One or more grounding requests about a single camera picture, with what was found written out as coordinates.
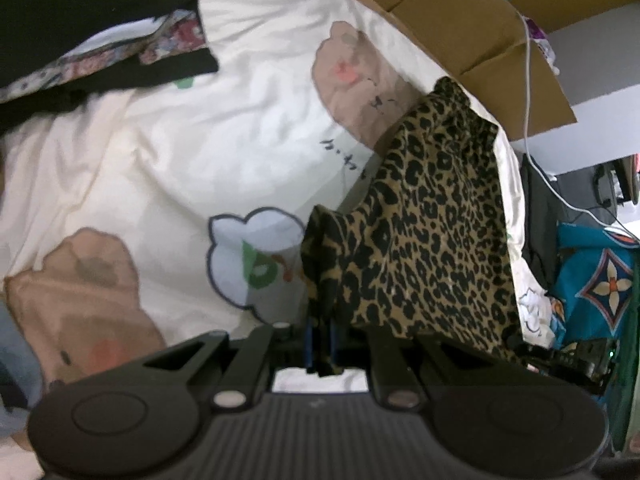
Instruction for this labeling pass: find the folded black garment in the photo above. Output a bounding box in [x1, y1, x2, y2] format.
[520, 155, 562, 290]

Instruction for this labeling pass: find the brown cardboard sheet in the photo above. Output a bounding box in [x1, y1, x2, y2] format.
[358, 0, 576, 140]

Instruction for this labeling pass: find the floral patterned garment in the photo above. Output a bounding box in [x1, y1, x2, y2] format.
[1, 9, 206, 103]

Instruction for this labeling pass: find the purple detergent pouch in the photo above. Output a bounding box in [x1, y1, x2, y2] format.
[524, 16, 560, 76]

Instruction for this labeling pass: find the white cable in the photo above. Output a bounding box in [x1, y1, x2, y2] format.
[519, 14, 640, 246]

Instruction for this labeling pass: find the teal patterned fabric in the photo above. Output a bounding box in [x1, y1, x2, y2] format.
[550, 223, 639, 349]

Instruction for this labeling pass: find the light blue denim garment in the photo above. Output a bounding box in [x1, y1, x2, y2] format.
[0, 302, 43, 438]

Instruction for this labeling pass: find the leopard print garment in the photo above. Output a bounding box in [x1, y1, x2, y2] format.
[302, 77, 520, 362]

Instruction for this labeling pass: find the cream bear print bedsheet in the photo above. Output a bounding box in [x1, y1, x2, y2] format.
[1, 0, 541, 479]

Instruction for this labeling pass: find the dark grey bag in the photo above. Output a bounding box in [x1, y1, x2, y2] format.
[551, 162, 617, 229]

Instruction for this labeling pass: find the black clothes pile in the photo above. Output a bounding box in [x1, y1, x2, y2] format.
[1, 0, 219, 131]

